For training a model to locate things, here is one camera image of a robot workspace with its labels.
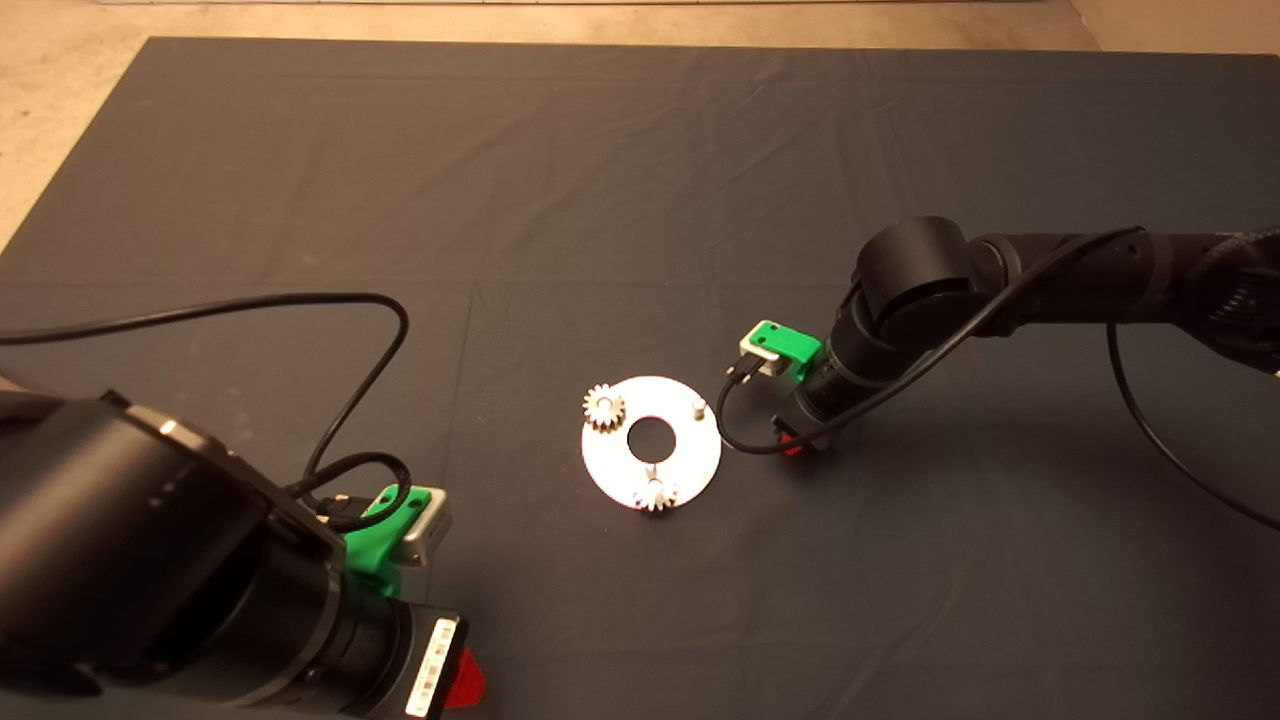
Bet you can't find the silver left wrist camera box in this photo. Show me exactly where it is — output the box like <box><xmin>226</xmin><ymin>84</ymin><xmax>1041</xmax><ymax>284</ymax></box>
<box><xmin>398</xmin><ymin>496</ymin><xmax>453</xmax><ymax>569</ymax></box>

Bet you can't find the black braided cable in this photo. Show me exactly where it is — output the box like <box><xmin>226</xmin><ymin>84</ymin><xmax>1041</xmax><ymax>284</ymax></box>
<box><xmin>1195</xmin><ymin>228</ymin><xmax>1280</xmax><ymax>301</ymax></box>

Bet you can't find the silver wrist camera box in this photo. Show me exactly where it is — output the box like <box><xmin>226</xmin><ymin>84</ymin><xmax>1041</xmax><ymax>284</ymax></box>
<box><xmin>398</xmin><ymin>496</ymin><xmax>453</xmax><ymax>569</ymax></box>
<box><xmin>738</xmin><ymin>333</ymin><xmax>791</xmax><ymax>379</ymax></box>

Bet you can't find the black usb camera cable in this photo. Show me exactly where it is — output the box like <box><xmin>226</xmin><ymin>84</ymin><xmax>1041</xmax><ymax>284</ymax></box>
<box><xmin>715</xmin><ymin>227</ymin><xmax>1280</xmax><ymax>532</ymax></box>

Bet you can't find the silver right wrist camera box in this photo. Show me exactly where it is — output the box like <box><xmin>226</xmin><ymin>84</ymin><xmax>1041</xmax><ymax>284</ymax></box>
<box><xmin>738</xmin><ymin>333</ymin><xmax>791</xmax><ymax>379</ymax></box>

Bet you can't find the thin black camera cable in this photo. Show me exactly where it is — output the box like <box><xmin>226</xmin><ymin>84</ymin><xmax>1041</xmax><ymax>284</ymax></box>
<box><xmin>0</xmin><ymin>292</ymin><xmax>414</xmax><ymax>533</ymax></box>

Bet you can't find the white round peg plate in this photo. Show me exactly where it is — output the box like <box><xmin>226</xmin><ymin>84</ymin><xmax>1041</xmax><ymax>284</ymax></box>
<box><xmin>581</xmin><ymin>376</ymin><xmax>723</xmax><ymax>512</ymax></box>

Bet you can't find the green right camera mount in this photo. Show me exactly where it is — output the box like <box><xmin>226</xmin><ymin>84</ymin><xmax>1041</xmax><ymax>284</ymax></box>
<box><xmin>750</xmin><ymin>320</ymin><xmax>824</xmax><ymax>384</ymax></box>

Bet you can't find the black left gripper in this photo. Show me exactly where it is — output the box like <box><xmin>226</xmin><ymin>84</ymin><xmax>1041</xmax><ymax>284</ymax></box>
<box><xmin>342</xmin><ymin>598</ymin><xmax>488</xmax><ymax>720</ymax></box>

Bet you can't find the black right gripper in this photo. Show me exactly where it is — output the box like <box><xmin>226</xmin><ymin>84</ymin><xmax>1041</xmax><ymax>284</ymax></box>
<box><xmin>775</xmin><ymin>390</ymin><xmax>843</xmax><ymax>458</ymax></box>

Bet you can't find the dark grey table cloth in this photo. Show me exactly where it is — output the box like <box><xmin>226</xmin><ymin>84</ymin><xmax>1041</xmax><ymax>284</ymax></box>
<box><xmin>0</xmin><ymin>38</ymin><xmax>1280</xmax><ymax>720</ymax></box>

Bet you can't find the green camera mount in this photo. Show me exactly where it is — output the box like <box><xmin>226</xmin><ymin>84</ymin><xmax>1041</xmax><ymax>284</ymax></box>
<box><xmin>345</xmin><ymin>486</ymin><xmax>433</xmax><ymax>599</ymax></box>
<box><xmin>750</xmin><ymin>320</ymin><xmax>824</xmax><ymax>384</ymax></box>

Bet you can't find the green left camera mount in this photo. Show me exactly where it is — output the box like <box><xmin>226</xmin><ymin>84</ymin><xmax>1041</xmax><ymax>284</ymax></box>
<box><xmin>345</xmin><ymin>486</ymin><xmax>433</xmax><ymax>599</ymax></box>

